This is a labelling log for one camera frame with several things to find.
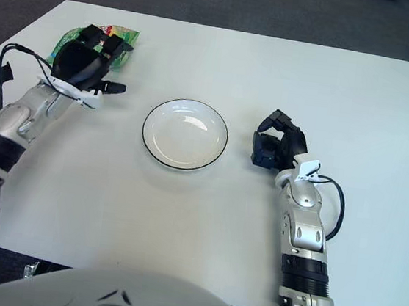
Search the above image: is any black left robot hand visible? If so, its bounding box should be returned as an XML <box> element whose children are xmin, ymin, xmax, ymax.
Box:
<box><xmin>48</xmin><ymin>21</ymin><xmax>137</xmax><ymax>98</ymax></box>

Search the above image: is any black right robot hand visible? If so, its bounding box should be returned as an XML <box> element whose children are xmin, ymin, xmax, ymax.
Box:
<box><xmin>249</xmin><ymin>106</ymin><xmax>313</xmax><ymax>172</ymax></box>

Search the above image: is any green potato chips bag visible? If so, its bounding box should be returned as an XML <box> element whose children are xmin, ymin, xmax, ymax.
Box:
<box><xmin>46</xmin><ymin>17</ymin><xmax>142</xmax><ymax>76</ymax></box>

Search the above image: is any white plate black rim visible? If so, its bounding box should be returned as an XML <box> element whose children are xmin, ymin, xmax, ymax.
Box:
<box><xmin>137</xmin><ymin>94</ymin><xmax>232</xmax><ymax>175</ymax></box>

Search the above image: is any metal table foot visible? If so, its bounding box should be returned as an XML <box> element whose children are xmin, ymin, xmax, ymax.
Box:
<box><xmin>23</xmin><ymin>261</ymin><xmax>40</xmax><ymax>281</ymax></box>

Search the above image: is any grey robot torso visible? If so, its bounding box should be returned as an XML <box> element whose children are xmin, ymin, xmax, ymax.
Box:
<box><xmin>0</xmin><ymin>255</ymin><xmax>271</xmax><ymax>306</ymax></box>

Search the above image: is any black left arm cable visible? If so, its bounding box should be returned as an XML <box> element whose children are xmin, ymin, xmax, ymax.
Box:
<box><xmin>0</xmin><ymin>40</ymin><xmax>102</xmax><ymax>121</ymax></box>

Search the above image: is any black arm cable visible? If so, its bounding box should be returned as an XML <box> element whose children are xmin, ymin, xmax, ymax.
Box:
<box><xmin>308</xmin><ymin>174</ymin><xmax>350</xmax><ymax>243</ymax></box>
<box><xmin>0</xmin><ymin>40</ymin><xmax>102</xmax><ymax>121</ymax></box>

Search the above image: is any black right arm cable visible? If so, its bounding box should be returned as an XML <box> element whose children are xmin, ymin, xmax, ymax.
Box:
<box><xmin>308</xmin><ymin>174</ymin><xmax>350</xmax><ymax>243</ymax></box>

